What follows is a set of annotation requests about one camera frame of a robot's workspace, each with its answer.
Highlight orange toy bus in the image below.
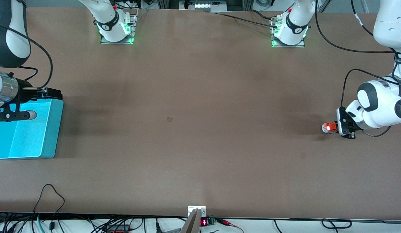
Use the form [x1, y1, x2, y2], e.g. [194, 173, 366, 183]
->
[322, 122, 339, 134]

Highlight blue plastic box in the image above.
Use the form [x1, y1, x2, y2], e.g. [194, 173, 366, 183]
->
[0, 98, 64, 160]

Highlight red black clip lead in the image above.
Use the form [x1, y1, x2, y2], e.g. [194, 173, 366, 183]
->
[216, 218, 245, 233]

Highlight power strip red switches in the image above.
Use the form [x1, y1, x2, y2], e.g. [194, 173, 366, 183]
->
[105, 224, 131, 233]

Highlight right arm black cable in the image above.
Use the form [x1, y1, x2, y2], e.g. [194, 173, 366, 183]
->
[0, 23, 54, 89]

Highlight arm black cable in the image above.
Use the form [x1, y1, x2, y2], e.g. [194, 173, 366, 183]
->
[0, 23, 54, 89]
[315, 0, 401, 138]

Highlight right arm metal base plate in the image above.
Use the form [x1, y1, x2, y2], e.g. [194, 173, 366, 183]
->
[100, 10, 137, 45]

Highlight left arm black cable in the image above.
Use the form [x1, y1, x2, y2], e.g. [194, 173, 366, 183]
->
[315, 0, 401, 138]

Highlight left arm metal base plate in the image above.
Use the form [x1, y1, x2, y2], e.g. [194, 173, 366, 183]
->
[271, 16, 305, 48]

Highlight black coiled cable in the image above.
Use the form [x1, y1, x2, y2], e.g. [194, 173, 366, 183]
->
[320, 219, 352, 229]

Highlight black looped cable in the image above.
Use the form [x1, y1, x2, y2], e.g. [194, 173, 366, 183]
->
[33, 183, 65, 231]

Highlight thick black cable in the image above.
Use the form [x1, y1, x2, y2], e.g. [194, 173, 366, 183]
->
[249, 9, 274, 21]

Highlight long black tabletop cable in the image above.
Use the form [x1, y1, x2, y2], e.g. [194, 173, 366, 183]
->
[207, 12, 279, 29]

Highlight white camera bracket plate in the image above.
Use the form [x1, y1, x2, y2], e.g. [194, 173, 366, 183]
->
[188, 205, 206, 217]

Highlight aluminium frame white device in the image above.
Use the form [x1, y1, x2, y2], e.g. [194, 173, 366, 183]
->
[179, 0, 227, 13]

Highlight grey metal camera bar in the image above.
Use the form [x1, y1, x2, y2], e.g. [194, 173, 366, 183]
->
[180, 208, 201, 233]

